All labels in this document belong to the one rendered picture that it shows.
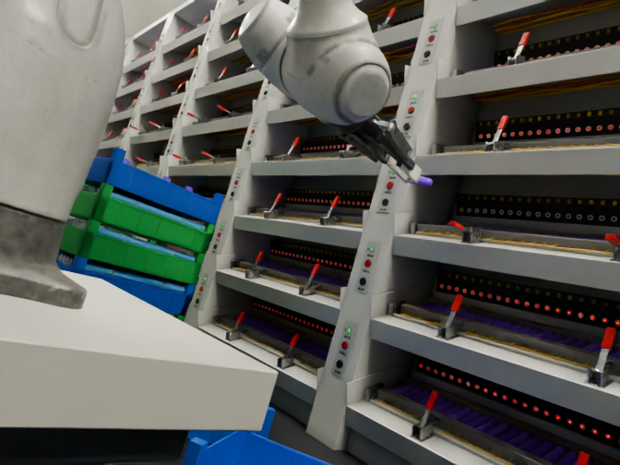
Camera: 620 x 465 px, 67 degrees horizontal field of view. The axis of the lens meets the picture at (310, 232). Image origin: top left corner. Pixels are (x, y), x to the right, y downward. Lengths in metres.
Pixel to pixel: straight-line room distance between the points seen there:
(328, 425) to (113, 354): 0.87
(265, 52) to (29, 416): 0.58
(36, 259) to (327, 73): 0.36
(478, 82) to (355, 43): 0.59
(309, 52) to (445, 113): 0.68
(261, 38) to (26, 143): 0.43
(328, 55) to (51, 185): 0.34
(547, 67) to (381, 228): 0.47
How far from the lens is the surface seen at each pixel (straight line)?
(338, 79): 0.57
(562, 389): 0.86
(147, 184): 1.11
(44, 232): 0.40
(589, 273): 0.88
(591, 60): 1.05
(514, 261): 0.93
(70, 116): 0.39
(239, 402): 0.33
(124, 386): 0.29
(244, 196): 1.64
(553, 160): 0.97
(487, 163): 1.03
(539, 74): 1.08
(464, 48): 1.32
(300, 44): 0.61
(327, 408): 1.12
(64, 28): 0.40
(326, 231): 1.24
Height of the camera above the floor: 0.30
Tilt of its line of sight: 7 degrees up
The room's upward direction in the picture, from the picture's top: 17 degrees clockwise
